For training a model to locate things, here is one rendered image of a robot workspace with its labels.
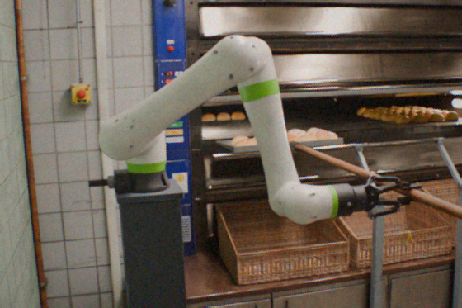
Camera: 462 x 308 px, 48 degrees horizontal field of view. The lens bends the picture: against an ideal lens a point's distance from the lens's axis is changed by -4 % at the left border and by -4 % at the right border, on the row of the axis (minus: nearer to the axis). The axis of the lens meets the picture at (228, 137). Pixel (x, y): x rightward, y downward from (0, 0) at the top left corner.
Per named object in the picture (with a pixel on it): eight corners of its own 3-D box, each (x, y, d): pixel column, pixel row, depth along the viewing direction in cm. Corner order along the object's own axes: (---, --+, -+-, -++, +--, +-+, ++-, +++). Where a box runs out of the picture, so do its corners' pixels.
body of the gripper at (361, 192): (343, 182, 155) (371, 179, 158) (343, 210, 156) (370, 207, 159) (355, 187, 148) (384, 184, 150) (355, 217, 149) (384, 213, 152)
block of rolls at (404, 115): (354, 115, 381) (354, 107, 380) (412, 111, 392) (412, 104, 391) (398, 124, 323) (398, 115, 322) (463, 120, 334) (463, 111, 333)
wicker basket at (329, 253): (215, 252, 289) (214, 202, 285) (314, 240, 301) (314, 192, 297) (236, 286, 242) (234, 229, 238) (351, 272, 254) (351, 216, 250)
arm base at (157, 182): (89, 197, 161) (87, 178, 160) (89, 187, 176) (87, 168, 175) (173, 191, 167) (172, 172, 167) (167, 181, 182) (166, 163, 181)
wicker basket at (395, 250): (317, 239, 301) (317, 192, 297) (403, 228, 315) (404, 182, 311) (356, 270, 255) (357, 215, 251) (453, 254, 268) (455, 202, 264)
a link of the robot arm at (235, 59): (82, 133, 150) (235, 23, 134) (108, 125, 166) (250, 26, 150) (106, 172, 150) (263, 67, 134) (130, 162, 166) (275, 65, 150)
